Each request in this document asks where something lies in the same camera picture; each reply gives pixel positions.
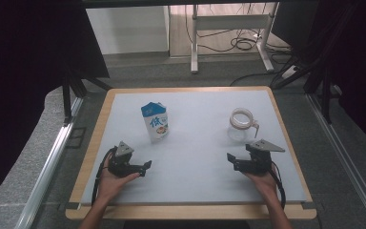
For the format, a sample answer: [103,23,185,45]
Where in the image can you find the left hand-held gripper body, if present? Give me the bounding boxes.
[108,140,143,178]

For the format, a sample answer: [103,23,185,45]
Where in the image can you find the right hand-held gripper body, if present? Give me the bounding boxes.
[242,138,286,177]

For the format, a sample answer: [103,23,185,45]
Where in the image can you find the clear glass measuring cup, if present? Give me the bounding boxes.
[227,107,260,142]

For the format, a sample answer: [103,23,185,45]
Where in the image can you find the blue and white milk carton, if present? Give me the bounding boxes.
[140,101,170,144]

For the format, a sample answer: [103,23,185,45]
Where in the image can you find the person's left hand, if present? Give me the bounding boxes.
[96,157,140,204]

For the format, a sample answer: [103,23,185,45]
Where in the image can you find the person's right hand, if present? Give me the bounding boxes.
[243,164,280,204]

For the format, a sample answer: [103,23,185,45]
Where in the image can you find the white table mat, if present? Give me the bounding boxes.
[80,90,309,204]

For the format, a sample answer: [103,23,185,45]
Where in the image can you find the dark floor hatch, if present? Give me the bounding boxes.
[65,127,88,149]

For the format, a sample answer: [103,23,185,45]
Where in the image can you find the wooden table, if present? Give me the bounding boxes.
[65,85,318,221]

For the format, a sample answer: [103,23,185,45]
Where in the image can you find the black tape strip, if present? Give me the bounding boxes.
[300,201,326,210]
[58,202,81,211]

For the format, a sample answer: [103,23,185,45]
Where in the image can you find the black tripod stand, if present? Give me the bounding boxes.
[271,47,336,125]
[61,63,112,126]

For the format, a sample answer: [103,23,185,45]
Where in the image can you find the white power strip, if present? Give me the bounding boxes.
[280,65,298,80]

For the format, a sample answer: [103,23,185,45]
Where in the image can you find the white board panel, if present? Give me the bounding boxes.
[85,5,170,55]

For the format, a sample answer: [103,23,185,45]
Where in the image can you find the dark curtain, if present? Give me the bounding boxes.
[271,0,366,156]
[0,0,111,211]

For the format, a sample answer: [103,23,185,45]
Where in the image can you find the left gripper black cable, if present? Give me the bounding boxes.
[91,146,117,206]

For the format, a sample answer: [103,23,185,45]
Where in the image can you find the aluminium floor rail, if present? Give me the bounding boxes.
[14,96,84,229]
[306,94,366,228]

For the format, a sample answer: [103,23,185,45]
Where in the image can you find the bundle of black floor cables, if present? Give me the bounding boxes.
[184,3,295,88]

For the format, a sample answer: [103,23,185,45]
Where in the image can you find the white metal desk frame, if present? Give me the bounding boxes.
[190,3,275,74]

